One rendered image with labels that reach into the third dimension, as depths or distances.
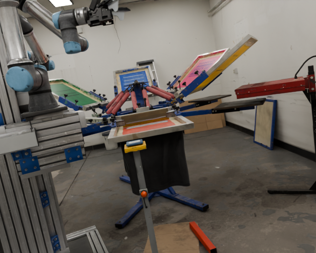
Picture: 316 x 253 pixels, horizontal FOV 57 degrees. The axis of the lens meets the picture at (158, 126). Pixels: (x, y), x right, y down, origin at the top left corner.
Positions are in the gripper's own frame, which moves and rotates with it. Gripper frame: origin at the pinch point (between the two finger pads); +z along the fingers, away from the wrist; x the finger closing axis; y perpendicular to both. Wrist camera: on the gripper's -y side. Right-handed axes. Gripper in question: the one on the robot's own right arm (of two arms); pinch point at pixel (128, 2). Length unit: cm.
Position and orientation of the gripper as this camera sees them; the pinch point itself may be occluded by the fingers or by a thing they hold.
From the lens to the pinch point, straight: 146.1
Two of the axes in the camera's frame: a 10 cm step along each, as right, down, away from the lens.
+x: -0.7, 0.3, -10.0
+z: 9.8, -1.6, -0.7
